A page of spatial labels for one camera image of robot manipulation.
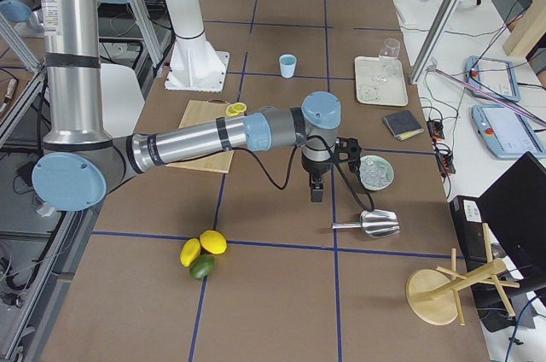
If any white plastic chair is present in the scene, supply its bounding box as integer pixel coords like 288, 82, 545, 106
101, 63, 144, 137

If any wooden cup tree stand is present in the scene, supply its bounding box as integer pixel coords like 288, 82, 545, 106
405, 223, 520, 325

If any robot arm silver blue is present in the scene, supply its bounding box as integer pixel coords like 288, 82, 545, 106
32, 0, 361, 211

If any clear wine glass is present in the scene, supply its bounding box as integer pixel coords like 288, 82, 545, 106
373, 38, 400, 84

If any grey folded cloth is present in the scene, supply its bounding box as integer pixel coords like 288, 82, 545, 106
383, 110, 424, 141

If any blue teach pendant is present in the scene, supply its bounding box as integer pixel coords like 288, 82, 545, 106
465, 55, 520, 102
471, 105, 545, 160

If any light blue plastic cup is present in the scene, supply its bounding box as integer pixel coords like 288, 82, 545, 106
279, 54, 297, 79

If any yellow lemon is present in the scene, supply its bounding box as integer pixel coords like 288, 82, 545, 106
199, 230, 228, 254
179, 238, 201, 267

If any black laptop computer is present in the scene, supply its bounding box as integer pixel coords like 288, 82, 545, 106
477, 152, 545, 277

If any green bowl of ice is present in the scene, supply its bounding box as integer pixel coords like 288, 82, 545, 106
359, 155, 394, 191

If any cream bear serving tray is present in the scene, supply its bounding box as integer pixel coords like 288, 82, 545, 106
354, 56, 409, 107

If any yellow lemon upper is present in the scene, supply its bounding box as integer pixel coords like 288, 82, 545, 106
199, 230, 228, 254

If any steel ice scoop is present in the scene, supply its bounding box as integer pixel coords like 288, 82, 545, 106
331, 209, 401, 239

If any blue teach pendant upper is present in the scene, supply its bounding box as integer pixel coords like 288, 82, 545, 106
465, 55, 520, 102

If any green lime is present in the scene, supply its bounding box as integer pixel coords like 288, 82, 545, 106
189, 254, 215, 280

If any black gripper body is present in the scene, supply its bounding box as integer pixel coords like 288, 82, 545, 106
301, 136, 362, 191

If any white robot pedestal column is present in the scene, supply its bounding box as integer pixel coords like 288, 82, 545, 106
166, 0, 229, 92

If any blue teach pendant lower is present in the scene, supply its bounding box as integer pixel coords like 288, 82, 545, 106
471, 105, 545, 160

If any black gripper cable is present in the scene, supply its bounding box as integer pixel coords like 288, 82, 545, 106
245, 135, 377, 212

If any aluminium frame post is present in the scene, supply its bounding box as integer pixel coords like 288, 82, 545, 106
409, 0, 460, 85

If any yellow lemon left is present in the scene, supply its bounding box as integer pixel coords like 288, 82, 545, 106
179, 238, 201, 267

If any bamboo cutting board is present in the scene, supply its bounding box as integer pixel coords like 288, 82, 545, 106
156, 100, 233, 173

